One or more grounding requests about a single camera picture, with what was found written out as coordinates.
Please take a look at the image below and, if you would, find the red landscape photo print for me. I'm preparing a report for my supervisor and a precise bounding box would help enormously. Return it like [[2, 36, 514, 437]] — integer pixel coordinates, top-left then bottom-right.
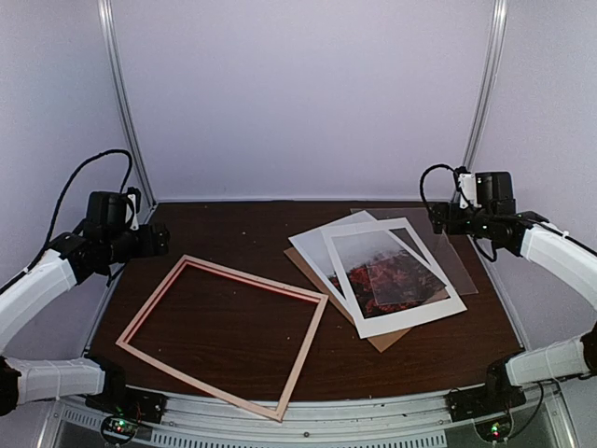
[[322, 217, 466, 338]]

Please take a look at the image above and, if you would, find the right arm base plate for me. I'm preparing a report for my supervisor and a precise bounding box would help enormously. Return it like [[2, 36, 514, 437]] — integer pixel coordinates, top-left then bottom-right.
[[445, 386, 526, 422]]

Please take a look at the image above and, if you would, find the brown backing board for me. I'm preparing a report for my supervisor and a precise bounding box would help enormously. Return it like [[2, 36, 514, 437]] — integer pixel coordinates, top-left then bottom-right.
[[284, 248, 410, 353]]

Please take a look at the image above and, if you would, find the aluminium front rail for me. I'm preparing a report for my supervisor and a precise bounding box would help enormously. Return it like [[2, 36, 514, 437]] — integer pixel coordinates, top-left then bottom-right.
[[46, 368, 568, 448]]

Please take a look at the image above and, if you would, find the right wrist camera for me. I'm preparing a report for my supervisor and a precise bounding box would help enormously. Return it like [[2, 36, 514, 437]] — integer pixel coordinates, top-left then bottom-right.
[[458, 173, 479, 210]]

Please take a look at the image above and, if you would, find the left aluminium corner post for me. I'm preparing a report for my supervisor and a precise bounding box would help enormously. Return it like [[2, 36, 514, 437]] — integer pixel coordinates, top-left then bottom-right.
[[97, 0, 157, 208]]

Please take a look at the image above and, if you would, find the clear acrylic sheet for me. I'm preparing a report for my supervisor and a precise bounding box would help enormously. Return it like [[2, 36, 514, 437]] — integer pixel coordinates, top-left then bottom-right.
[[350, 207, 479, 296]]

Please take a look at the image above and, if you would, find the aluminium corner post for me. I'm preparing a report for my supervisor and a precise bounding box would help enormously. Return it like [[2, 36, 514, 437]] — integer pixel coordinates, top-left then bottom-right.
[[463, 0, 508, 170], [97, 0, 157, 208]]

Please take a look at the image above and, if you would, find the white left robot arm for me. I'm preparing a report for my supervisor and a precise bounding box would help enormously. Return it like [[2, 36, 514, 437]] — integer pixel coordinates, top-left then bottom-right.
[[1, 188, 170, 415]]

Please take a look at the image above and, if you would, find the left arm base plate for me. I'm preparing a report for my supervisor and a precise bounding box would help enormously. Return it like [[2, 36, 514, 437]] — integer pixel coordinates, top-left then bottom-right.
[[85, 386, 167, 424]]

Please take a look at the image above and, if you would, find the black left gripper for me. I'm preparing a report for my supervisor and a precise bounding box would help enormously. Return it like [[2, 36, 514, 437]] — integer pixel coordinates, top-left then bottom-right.
[[103, 220, 170, 264]]

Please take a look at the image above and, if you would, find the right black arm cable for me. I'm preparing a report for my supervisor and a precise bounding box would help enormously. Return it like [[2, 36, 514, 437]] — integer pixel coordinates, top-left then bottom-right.
[[419, 163, 461, 206]]

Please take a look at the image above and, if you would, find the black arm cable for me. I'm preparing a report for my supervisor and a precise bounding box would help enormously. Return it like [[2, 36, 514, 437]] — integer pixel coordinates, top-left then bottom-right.
[[44, 148, 134, 248], [419, 163, 461, 206]]

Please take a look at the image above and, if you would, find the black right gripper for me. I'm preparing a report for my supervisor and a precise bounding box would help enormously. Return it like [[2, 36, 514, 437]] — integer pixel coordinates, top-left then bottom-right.
[[429, 202, 494, 239]]

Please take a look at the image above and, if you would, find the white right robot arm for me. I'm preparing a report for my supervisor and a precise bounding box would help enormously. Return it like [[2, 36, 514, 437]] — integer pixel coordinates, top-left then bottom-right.
[[421, 165, 596, 413]]

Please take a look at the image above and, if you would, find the pink wooden picture frame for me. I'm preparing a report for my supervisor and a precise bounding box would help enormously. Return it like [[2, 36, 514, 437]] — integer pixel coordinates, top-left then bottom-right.
[[116, 255, 328, 423]]

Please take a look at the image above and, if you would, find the right aluminium corner post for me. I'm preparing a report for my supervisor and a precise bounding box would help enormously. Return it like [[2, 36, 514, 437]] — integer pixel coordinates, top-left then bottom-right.
[[463, 0, 508, 170]]

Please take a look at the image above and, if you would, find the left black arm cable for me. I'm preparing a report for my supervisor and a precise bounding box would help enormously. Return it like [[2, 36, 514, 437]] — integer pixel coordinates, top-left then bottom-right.
[[44, 148, 134, 248]]

